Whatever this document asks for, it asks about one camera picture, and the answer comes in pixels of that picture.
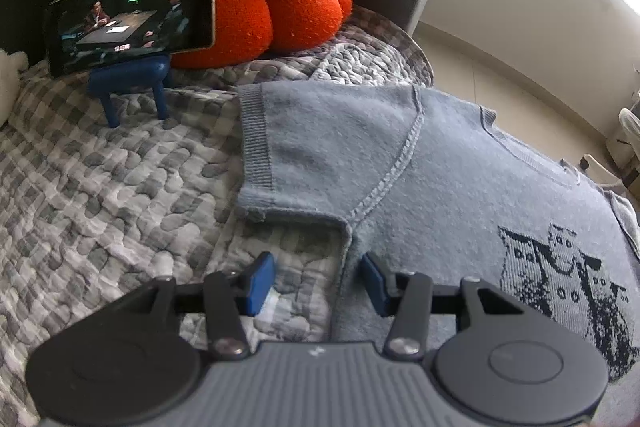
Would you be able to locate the smartphone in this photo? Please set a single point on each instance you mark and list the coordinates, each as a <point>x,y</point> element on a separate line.
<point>130,19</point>

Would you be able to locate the white office chair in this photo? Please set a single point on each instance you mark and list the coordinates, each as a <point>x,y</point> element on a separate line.
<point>627,127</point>

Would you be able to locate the grey checkered quilted blanket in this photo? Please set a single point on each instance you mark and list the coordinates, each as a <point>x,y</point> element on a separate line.
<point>100,207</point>

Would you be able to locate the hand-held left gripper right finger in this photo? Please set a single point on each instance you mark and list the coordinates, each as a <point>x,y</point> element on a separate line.
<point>375,282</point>

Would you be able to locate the grey knit sweater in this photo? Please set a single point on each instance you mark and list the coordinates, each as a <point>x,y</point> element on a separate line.
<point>400,157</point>

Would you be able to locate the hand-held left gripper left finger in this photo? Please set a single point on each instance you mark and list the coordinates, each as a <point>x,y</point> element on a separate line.
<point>260,282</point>

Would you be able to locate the white plush toy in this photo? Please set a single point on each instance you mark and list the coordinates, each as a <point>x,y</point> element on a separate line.
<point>7,82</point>

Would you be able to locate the blue phone stand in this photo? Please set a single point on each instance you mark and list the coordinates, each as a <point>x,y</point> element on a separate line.
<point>130,77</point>

